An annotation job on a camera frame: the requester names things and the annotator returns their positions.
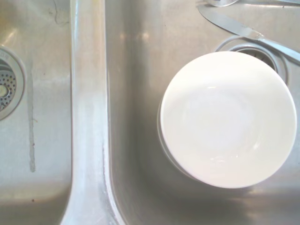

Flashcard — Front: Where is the silver butter knife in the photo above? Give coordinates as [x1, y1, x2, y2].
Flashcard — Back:
[196, 4, 300, 66]

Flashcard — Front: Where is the perforated metal drain strainer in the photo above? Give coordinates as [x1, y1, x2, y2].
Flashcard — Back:
[0, 45, 26, 121]

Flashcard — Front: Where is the stainless steel double sink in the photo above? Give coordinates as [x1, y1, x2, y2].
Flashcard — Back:
[0, 0, 300, 225]

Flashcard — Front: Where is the open metal drain ring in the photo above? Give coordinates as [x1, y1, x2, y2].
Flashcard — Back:
[214, 35, 289, 83]

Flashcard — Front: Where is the silver spoon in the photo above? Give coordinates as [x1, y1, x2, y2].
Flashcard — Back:
[201, 0, 300, 7]

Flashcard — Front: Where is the white ceramic bowl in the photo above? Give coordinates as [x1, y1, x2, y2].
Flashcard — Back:
[160, 52, 298, 189]

